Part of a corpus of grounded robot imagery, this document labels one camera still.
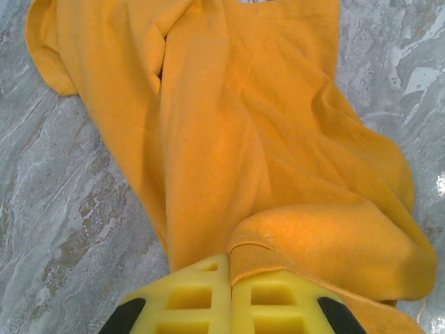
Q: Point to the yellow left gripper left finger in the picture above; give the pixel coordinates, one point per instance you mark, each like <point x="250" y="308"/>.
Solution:
<point x="187" y="309"/>

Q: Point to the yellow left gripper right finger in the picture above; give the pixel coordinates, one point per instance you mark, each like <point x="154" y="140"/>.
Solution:
<point x="278" y="309"/>

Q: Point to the orange printed t-shirt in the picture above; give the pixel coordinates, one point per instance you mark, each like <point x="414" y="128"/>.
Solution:
<point x="243" y="139"/>

